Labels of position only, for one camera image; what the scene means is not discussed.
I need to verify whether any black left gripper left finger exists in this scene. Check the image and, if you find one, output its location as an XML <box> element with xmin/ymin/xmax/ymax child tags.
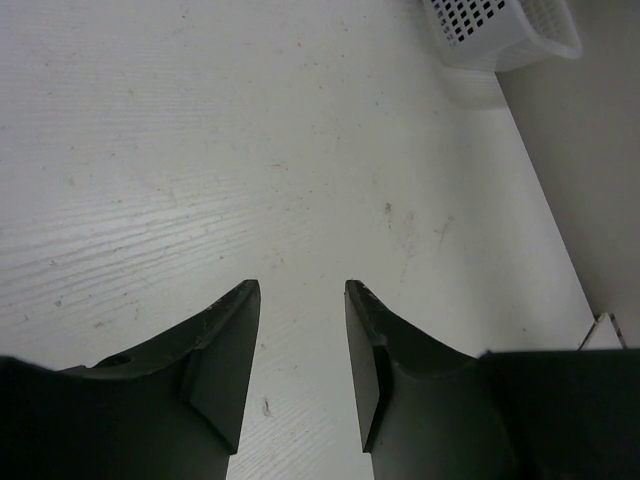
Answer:
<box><xmin>1</xmin><ymin>280</ymin><xmax>260</xmax><ymax>479</ymax></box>

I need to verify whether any white perforated plastic basket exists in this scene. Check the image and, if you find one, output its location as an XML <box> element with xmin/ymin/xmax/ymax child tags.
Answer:
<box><xmin>423</xmin><ymin>0</ymin><xmax>583</xmax><ymax>72</ymax></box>

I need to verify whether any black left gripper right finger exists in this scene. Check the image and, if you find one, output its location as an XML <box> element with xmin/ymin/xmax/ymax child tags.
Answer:
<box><xmin>345</xmin><ymin>280</ymin><xmax>639</xmax><ymax>479</ymax></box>

